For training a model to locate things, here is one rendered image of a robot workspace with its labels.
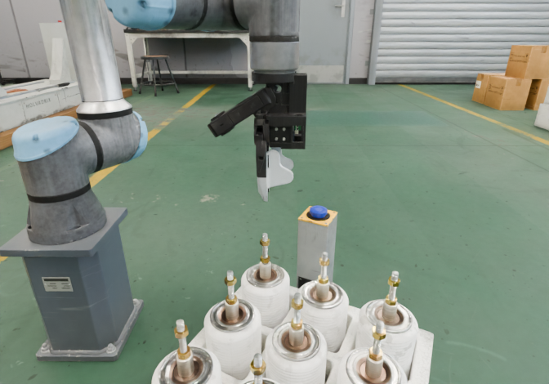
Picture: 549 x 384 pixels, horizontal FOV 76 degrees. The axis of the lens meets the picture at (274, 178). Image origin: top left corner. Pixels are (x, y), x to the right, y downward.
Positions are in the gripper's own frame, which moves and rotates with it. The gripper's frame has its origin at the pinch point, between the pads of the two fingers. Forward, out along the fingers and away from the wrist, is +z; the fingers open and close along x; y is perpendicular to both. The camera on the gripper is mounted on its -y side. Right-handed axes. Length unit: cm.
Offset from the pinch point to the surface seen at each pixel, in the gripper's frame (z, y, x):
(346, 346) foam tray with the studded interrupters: 25.8, 15.5, -9.5
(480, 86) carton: 26, 209, 349
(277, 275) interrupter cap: 18.4, 2.7, -0.1
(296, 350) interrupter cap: 18.7, 6.5, -17.2
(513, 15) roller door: -51, 312, 507
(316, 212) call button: 10.8, 10.7, 12.6
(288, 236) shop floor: 44, 4, 56
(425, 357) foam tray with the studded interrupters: 25.8, 28.6, -11.2
